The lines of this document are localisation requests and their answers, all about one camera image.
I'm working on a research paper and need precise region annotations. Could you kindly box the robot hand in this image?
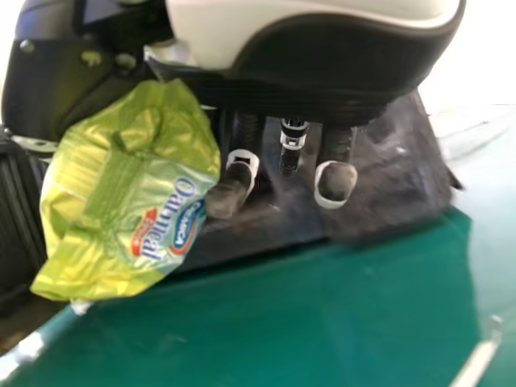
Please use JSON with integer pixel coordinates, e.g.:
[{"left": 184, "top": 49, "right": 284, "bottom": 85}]
[{"left": 0, "top": 0, "right": 468, "bottom": 221}]

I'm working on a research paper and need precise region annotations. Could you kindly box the yellow-green biscuit packet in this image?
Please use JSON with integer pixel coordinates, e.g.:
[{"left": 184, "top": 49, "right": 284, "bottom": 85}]
[{"left": 30, "top": 78, "right": 223, "bottom": 303}]

